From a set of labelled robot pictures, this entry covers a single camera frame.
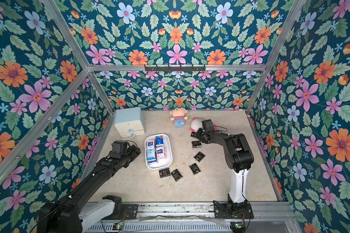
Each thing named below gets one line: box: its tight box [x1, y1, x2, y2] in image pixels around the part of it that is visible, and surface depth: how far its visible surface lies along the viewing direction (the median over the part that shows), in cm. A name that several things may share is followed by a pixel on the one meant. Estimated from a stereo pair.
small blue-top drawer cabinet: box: [114, 106, 146, 138], surface depth 99 cm
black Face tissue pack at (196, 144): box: [191, 140, 202, 149], surface depth 100 cm
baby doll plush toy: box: [169, 105, 189, 128], surface depth 110 cm
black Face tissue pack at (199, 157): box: [193, 151, 206, 163], surface depth 93 cm
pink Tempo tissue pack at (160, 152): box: [156, 146, 165, 159], surface depth 91 cm
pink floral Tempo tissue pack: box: [146, 138, 156, 150], surface depth 95 cm
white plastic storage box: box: [144, 133, 174, 170], surface depth 92 cm
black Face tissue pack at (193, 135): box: [190, 131, 197, 139], surface depth 105 cm
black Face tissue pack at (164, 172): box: [158, 167, 171, 179], surface depth 87 cm
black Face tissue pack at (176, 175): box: [170, 168, 183, 183], surface depth 86 cm
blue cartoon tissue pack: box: [155, 134, 164, 148], surface depth 97 cm
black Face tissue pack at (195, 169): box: [189, 163, 202, 176], surface depth 88 cm
